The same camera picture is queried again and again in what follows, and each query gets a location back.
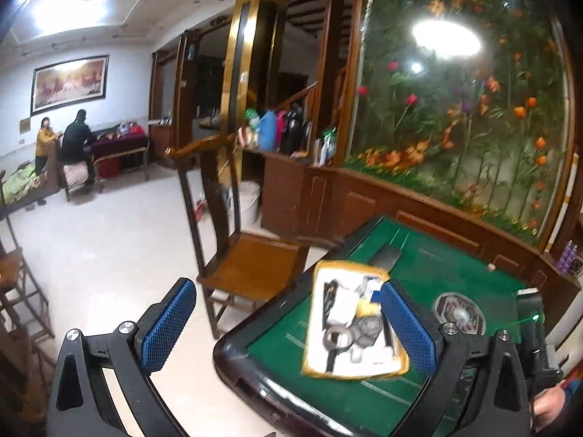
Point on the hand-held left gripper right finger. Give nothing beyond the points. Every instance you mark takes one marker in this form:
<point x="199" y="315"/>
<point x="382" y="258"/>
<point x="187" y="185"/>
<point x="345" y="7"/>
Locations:
<point x="407" y="327"/>

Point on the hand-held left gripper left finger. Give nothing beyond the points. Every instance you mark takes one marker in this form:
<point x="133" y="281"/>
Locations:
<point x="168" y="323"/>

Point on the blue white medicine box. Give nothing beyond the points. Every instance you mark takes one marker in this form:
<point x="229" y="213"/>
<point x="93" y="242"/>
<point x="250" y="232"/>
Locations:
<point x="374" y="289"/>

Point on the black tape roll white core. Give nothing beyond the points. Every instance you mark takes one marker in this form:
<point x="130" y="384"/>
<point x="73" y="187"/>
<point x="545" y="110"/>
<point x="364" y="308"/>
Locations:
<point x="339" y="337"/>

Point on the white foam box yellow tape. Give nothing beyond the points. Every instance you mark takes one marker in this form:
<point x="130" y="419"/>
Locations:
<point x="314" y="359"/>

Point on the person's right hand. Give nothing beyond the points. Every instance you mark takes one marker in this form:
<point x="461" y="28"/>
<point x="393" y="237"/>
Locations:
<point x="549" y="407"/>

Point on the grey round table console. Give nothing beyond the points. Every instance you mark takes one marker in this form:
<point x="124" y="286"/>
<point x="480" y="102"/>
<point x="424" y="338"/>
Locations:
<point x="460" y="314"/>

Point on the black smartphone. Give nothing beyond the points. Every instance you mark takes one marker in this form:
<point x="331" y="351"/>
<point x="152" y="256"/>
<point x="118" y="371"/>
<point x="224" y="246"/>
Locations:
<point x="386" y="256"/>

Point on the purple bottle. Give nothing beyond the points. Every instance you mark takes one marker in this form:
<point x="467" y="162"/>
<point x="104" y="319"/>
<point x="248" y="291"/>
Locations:
<point x="568" y="257"/>

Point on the wooden chair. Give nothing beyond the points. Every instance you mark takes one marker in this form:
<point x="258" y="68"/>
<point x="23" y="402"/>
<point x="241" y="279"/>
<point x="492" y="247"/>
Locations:
<point x="246" y="273"/>

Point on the green mahjong table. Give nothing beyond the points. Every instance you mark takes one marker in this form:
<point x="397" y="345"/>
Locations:
<point x="410" y="209"/>

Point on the white plastic bucket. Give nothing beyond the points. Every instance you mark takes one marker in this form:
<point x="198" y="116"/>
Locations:
<point x="249" y="202"/>

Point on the wooden stool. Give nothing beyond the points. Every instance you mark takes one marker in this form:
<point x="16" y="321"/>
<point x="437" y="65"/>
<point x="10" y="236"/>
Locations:
<point x="22" y="291"/>

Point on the table with dark red cloth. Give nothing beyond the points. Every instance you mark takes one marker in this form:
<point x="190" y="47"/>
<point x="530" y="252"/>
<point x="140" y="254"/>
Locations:
<point x="120" y="145"/>

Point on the green blanket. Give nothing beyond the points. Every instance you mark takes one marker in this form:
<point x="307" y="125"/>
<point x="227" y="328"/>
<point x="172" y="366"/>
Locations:
<point x="20" y="184"/>

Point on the blue thermos jug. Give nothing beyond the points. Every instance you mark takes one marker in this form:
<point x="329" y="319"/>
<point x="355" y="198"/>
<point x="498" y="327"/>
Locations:
<point x="268" y="131"/>

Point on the flower wall mural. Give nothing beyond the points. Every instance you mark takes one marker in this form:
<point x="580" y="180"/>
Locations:
<point x="455" y="123"/>

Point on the framed wall picture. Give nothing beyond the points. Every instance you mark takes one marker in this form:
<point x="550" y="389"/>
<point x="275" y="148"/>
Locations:
<point x="70" y="84"/>

